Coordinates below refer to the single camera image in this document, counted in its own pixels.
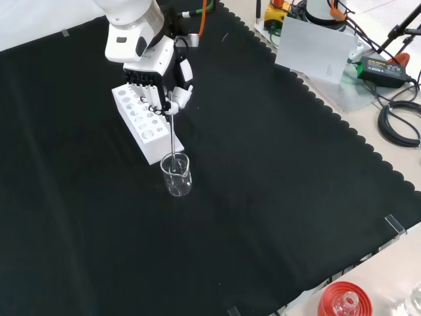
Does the coiled black cable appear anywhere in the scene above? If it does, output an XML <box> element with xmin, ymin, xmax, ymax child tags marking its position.
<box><xmin>377</xmin><ymin>100</ymin><xmax>421</xmax><ymax>147</ymax></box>

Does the black power adapter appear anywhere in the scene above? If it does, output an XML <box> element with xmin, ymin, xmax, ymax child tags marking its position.
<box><xmin>357</xmin><ymin>55</ymin><xmax>416</xmax><ymax>89</ymax></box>

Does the black bench cloth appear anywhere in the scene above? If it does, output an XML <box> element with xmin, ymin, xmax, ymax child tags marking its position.
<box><xmin>0</xmin><ymin>2</ymin><xmax>421</xmax><ymax>316</ymax></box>

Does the metal base plate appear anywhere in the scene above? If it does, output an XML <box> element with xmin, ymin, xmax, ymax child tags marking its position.
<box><xmin>253</xmin><ymin>18</ymin><xmax>380</xmax><ymax>115</ymax></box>

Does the white test tube rack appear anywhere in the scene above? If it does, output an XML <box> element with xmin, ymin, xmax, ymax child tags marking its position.
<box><xmin>111</xmin><ymin>84</ymin><xmax>184</xmax><ymax>166</ymax></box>

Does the clear round glass flask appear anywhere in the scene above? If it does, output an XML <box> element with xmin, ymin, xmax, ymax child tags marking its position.
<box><xmin>403</xmin><ymin>282</ymin><xmax>421</xmax><ymax>316</ymax></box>

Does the green cable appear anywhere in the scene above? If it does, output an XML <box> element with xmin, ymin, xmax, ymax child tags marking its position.
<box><xmin>179</xmin><ymin>0</ymin><xmax>218</xmax><ymax>18</ymax></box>

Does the orange cable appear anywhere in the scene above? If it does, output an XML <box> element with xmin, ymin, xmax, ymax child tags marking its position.
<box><xmin>198</xmin><ymin>0</ymin><xmax>215</xmax><ymax>38</ymax></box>

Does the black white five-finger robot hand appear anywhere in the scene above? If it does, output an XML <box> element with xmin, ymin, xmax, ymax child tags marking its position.
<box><xmin>123</xmin><ymin>36</ymin><xmax>195</xmax><ymax>116</ymax></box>

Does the clear glass beaker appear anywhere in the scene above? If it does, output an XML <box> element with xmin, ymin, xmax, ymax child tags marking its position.
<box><xmin>160</xmin><ymin>151</ymin><xmax>193</xmax><ymax>198</ymax></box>

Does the red ribbed funnel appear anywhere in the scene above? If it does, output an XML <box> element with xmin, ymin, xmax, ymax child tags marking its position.
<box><xmin>316</xmin><ymin>280</ymin><xmax>374</xmax><ymax>316</ymax></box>

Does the pale board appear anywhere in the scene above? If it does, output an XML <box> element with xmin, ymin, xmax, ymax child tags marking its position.
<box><xmin>274</xmin><ymin>15</ymin><xmax>359</xmax><ymax>86</ymax></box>

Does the black tripod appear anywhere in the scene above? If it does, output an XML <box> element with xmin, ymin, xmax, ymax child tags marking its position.
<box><xmin>378</xmin><ymin>3</ymin><xmax>421</xmax><ymax>57</ymax></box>

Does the yellow stop button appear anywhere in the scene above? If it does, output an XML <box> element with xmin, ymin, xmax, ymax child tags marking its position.
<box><xmin>264</xmin><ymin>0</ymin><xmax>292</xmax><ymax>29</ymax></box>

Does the clear glass rod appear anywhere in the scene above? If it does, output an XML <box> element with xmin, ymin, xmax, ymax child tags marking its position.
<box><xmin>168</xmin><ymin>93</ymin><xmax>177</xmax><ymax>174</ymax></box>

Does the orange clamp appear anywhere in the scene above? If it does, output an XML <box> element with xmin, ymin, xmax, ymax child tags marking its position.
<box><xmin>387</xmin><ymin>51</ymin><xmax>411</xmax><ymax>67</ymax></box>

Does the small clear glass bottle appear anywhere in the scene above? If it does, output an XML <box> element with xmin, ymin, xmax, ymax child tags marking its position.
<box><xmin>332</xmin><ymin>292</ymin><xmax>360</xmax><ymax>316</ymax></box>

